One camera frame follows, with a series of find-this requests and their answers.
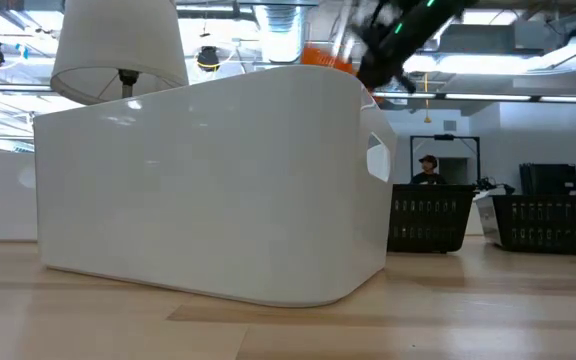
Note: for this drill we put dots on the orange plastic basket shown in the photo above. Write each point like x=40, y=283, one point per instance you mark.
x=325, y=56

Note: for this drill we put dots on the black plastic basket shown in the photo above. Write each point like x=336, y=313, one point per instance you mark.
x=430, y=220
x=548, y=225

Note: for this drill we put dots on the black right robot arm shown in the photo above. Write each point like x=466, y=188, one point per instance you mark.
x=418, y=25

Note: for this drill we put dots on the ceiling light strip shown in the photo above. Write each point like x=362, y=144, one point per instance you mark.
x=573, y=99
x=488, y=96

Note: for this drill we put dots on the person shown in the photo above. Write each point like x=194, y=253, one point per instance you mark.
x=428, y=172

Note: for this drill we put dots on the black stacked equipment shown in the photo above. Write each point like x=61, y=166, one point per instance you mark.
x=548, y=180

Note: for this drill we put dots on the table lamp white shade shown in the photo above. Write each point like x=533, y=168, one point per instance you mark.
x=118, y=40

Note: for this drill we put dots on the black stand frame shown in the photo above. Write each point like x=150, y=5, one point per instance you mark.
x=443, y=136

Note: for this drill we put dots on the silver ceiling duct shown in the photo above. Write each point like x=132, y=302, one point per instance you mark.
x=280, y=30

